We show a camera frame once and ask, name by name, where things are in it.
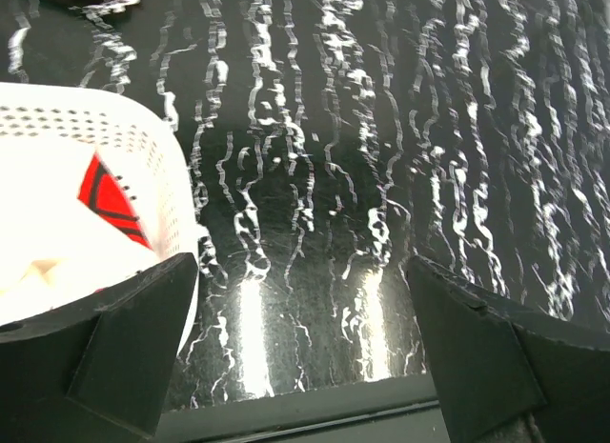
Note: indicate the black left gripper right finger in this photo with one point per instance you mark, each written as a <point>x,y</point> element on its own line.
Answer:
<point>504,372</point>

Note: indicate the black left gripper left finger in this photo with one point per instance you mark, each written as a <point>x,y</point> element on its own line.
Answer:
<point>97,369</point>

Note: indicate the white Coca-Cola print t-shirt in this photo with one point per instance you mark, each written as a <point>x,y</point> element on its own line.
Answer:
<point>77,230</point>

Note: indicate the white perforated plastic basket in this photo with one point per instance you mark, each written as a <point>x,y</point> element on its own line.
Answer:
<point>48,130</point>

